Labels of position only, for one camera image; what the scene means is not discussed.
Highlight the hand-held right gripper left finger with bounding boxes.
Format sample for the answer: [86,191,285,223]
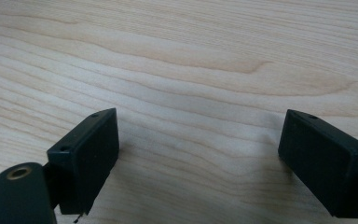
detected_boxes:
[46,107,120,217]

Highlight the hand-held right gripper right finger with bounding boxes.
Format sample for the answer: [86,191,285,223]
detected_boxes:
[277,108,358,219]

